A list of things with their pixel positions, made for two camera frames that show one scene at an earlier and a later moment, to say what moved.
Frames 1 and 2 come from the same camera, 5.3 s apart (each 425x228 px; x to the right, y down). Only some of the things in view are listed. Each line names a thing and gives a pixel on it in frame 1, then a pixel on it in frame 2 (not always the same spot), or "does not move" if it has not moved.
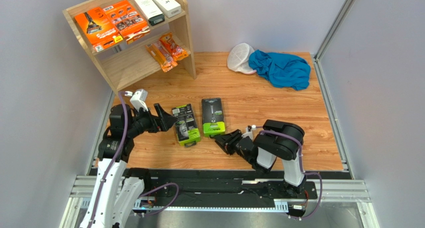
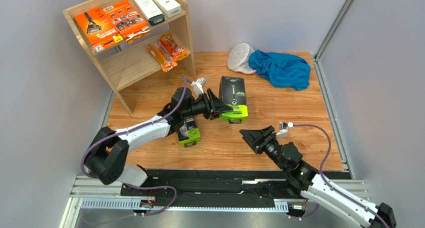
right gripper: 232,143 -> 262,141
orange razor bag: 176,51 does not move
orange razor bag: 165,59 does not move
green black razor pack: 187,129 does not move
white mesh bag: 238,58 does not move
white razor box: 148,8 does not move
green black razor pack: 213,116 -> 232,91
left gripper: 163,120 -> 217,106
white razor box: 169,7 does not move
